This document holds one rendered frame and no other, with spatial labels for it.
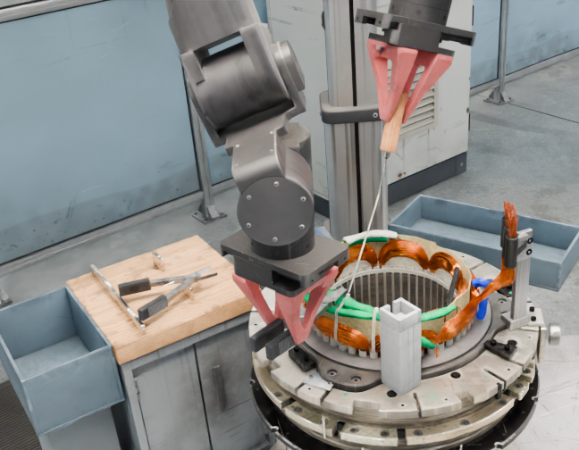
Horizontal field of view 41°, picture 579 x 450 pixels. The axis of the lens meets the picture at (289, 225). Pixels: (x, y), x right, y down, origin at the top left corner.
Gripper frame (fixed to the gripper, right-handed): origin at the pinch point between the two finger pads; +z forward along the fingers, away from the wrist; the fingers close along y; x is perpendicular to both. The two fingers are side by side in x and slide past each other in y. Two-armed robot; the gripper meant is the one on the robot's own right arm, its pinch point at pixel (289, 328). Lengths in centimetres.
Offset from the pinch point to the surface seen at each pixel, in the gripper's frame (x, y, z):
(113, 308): 1.7, -31.5, 11.0
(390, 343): 5.7, 7.7, 1.8
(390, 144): 15.5, 0.9, -13.6
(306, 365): 3.2, -0.9, 6.9
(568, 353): 61, 6, 38
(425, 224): 48, -14, 14
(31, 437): 34, -138, 116
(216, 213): 166, -191, 112
